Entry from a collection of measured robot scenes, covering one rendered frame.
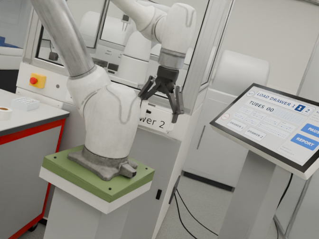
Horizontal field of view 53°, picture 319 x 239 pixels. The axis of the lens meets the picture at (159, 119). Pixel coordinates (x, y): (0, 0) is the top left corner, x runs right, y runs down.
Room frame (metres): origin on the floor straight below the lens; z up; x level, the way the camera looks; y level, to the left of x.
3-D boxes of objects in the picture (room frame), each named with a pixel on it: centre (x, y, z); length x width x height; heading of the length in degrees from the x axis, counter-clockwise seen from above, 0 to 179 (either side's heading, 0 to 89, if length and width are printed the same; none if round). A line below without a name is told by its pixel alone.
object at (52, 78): (2.20, 0.28, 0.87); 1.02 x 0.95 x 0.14; 81
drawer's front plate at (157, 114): (1.68, 0.08, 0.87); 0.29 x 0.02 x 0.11; 81
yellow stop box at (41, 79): (1.76, 0.72, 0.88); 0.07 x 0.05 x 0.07; 81
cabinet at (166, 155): (2.19, 0.27, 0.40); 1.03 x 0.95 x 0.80; 81
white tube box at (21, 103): (1.57, 0.68, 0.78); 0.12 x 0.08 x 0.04; 177
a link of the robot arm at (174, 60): (1.12, 0.02, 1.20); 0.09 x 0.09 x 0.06
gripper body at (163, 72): (1.13, 0.02, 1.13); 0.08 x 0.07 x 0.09; 55
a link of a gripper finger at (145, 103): (1.18, 0.07, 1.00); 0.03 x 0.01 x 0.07; 145
